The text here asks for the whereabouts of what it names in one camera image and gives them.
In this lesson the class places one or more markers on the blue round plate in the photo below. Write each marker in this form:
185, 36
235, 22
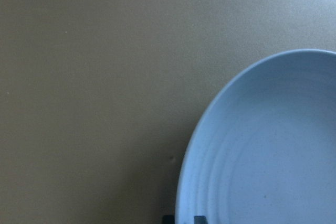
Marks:
264, 150

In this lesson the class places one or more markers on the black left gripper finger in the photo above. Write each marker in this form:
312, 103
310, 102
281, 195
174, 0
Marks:
200, 220

